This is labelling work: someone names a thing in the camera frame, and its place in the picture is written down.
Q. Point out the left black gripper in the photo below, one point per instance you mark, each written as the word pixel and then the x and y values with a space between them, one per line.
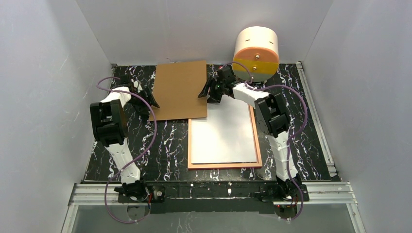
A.
pixel 141 95

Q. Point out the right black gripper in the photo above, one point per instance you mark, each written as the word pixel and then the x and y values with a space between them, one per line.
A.
pixel 213 88

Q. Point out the brown cardboard backing board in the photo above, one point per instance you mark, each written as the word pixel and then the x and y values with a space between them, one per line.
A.
pixel 176 89

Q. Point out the pink photo frame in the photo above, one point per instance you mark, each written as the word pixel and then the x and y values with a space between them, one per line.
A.
pixel 257 141

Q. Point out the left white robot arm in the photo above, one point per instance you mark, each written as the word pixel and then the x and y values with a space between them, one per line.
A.
pixel 109 123

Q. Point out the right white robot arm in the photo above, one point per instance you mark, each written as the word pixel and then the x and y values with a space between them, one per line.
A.
pixel 272 118

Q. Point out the round cream drawer cabinet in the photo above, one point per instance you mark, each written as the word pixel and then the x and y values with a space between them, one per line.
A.
pixel 256 56

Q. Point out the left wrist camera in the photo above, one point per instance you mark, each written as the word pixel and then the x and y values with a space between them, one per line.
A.
pixel 137 86

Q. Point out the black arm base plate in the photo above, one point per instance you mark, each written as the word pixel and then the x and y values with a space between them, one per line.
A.
pixel 265 197

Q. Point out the aluminium right side rail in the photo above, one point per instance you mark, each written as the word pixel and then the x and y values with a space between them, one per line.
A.
pixel 319 129

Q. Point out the aluminium rail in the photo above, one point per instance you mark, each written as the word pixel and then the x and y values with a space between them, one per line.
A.
pixel 319 193
pixel 319 129

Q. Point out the aluminium front rail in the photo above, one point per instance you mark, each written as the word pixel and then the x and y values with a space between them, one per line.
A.
pixel 319 193

